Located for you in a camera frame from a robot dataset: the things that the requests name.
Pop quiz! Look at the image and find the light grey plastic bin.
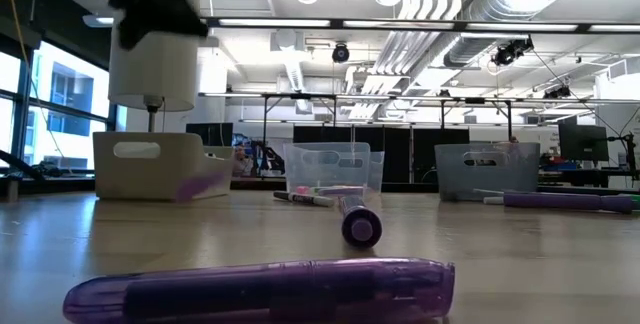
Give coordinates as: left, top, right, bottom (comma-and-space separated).
92, 131, 235, 203

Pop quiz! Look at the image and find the clear plastic bin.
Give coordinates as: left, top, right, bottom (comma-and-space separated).
282, 141, 386, 200

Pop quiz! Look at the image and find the purple cap thin marker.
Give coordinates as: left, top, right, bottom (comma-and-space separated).
272, 190, 336, 209

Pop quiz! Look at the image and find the small purple highlighter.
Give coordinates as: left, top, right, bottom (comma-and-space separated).
62, 257, 457, 324

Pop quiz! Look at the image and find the white shade table lamp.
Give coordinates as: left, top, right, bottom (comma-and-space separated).
107, 0, 202, 134

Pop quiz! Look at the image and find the black ceiling device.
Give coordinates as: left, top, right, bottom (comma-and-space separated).
491, 36, 535, 68

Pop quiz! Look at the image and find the black partition panel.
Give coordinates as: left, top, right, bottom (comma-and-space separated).
292, 124, 471, 185

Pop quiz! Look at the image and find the dark grey plastic bin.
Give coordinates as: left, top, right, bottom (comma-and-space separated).
433, 141, 542, 202

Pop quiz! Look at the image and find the black desktop monitor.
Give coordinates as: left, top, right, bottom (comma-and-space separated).
558, 122, 610, 163

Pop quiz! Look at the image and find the black equipment stand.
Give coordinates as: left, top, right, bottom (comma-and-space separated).
607, 132, 640, 181

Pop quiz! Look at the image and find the black hanging camera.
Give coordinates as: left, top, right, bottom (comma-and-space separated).
331, 42, 351, 64

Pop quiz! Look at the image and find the silver ventilation duct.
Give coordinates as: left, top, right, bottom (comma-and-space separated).
442, 0, 581, 69

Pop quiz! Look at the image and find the black background station frame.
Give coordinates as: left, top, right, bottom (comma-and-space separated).
259, 92, 516, 141

